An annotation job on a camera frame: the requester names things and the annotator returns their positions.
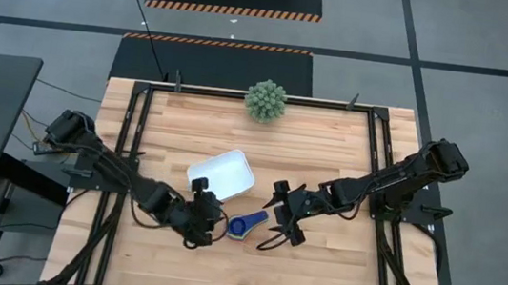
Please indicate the small navy measuring cup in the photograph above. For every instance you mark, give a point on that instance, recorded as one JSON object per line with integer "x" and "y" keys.
{"x": 238, "y": 226}

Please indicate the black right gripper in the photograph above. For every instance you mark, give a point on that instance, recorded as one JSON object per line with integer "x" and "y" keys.
{"x": 299, "y": 205}

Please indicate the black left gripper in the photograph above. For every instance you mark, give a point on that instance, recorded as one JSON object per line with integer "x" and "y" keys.
{"x": 197, "y": 217}

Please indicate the black aluminium table frame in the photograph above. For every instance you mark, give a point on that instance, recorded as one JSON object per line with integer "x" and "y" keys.
{"x": 193, "y": 90}

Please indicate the green artificial plant ball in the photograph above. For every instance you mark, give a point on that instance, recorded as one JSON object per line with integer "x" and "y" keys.
{"x": 266, "y": 100}

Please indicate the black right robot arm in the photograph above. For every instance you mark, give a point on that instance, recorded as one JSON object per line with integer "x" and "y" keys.
{"x": 398, "y": 180}

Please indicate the black power adapter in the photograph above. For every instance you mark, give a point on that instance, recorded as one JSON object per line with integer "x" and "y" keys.
{"x": 39, "y": 149}

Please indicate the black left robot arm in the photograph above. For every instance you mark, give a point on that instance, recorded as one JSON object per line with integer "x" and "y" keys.
{"x": 112, "y": 169}

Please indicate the white plastic basket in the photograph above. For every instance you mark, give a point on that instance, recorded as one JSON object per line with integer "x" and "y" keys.
{"x": 224, "y": 172}

